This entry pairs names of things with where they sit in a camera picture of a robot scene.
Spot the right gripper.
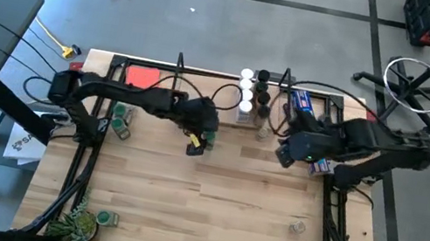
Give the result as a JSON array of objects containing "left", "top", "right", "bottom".
[{"left": 272, "top": 107, "right": 335, "bottom": 175}]

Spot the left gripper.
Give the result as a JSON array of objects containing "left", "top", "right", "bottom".
[{"left": 173, "top": 93, "right": 224, "bottom": 161}]

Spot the green lid herb jar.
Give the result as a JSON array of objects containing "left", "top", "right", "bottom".
[
  {"left": 107, "top": 115, "right": 135, "bottom": 142},
  {"left": 199, "top": 128, "right": 218, "bottom": 151},
  {"left": 111, "top": 101, "right": 139, "bottom": 123},
  {"left": 94, "top": 207, "right": 121, "bottom": 230}
]

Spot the small clear glass spice jar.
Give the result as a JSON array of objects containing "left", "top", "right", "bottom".
[
  {"left": 254, "top": 127, "right": 270, "bottom": 144},
  {"left": 288, "top": 218, "right": 308, "bottom": 238}
]

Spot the black lid jar yellow-green label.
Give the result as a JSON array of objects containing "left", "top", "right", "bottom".
[{"left": 253, "top": 103, "right": 273, "bottom": 130}]

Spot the black lid jar orange spice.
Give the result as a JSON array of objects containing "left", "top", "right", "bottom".
[{"left": 255, "top": 91, "right": 272, "bottom": 107}]

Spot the black lid jar pink label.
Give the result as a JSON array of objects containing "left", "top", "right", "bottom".
[{"left": 256, "top": 68, "right": 273, "bottom": 83}]

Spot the yellow tape tag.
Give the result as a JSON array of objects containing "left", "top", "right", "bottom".
[{"left": 186, "top": 132, "right": 204, "bottom": 149}]

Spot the blue plastic wrap box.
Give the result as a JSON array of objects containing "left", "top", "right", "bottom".
[{"left": 278, "top": 88, "right": 347, "bottom": 180}]

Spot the red paper folder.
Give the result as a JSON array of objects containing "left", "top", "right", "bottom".
[{"left": 122, "top": 63, "right": 163, "bottom": 93}]

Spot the red corner pad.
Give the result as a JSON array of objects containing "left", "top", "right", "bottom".
[
  {"left": 364, "top": 109, "right": 378, "bottom": 124},
  {"left": 68, "top": 59, "right": 85, "bottom": 73}
]

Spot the green succulent plant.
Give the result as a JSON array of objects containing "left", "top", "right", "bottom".
[{"left": 41, "top": 201, "right": 101, "bottom": 241}]

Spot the black plastic crate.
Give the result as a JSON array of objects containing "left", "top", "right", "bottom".
[{"left": 397, "top": 0, "right": 430, "bottom": 49}]

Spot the white box with logo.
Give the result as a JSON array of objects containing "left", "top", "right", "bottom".
[{"left": 1, "top": 121, "right": 51, "bottom": 170}]

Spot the black desk support bar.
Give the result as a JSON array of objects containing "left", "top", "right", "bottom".
[{"left": 0, "top": 78, "right": 63, "bottom": 147}]

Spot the black metal table frame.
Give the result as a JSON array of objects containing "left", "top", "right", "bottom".
[{"left": 17, "top": 41, "right": 408, "bottom": 241}]

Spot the yellow extension cable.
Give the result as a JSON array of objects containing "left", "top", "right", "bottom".
[{"left": 28, "top": 14, "right": 82, "bottom": 61}]

